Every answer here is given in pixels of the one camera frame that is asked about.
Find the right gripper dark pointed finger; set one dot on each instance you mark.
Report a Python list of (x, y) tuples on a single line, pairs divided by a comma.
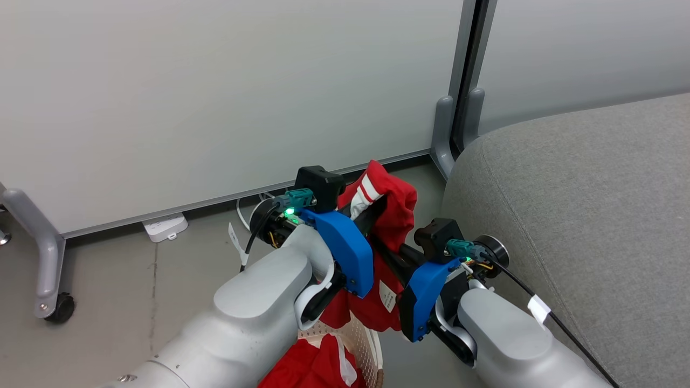
[(412, 254), (396, 269)]

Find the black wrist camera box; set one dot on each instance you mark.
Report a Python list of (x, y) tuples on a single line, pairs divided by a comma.
[(321, 186), (435, 237)]

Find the red garment with white trim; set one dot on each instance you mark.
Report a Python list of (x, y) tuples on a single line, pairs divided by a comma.
[(302, 366), (399, 210)]

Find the grey slanted metal leg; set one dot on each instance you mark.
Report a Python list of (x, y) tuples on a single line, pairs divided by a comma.
[(3, 237)]

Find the black caster wheel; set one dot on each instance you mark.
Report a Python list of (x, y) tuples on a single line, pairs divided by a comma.
[(60, 310)]

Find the grey fabric sofa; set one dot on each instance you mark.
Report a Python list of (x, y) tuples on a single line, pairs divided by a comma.
[(582, 215)]

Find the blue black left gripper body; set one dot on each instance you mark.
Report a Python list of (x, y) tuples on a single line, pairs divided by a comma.
[(347, 248)]

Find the wide white partition panel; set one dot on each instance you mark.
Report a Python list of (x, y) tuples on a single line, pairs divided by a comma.
[(188, 97)]

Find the cream perforated laundry basket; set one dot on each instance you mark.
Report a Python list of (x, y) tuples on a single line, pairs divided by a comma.
[(367, 345)]

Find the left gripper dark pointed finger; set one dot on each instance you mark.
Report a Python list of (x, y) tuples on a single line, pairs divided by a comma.
[(371, 213)]

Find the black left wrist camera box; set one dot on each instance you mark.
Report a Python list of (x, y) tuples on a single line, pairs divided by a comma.
[(321, 186)]

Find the white power strip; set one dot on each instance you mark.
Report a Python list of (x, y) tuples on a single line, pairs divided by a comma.
[(164, 226)]

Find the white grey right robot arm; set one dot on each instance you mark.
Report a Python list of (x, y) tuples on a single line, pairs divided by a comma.
[(506, 339)]

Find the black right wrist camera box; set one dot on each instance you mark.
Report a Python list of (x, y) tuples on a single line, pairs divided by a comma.
[(435, 237)]

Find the narrow white partition panel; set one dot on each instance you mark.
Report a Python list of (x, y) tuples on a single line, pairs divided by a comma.
[(582, 54)]

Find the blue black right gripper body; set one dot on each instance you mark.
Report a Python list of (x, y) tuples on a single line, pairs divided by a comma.
[(423, 296)]

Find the grey partition foot with caster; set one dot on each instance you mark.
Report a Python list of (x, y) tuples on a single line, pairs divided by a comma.
[(46, 253)]

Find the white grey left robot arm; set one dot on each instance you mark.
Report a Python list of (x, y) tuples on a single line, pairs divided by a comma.
[(253, 312)]

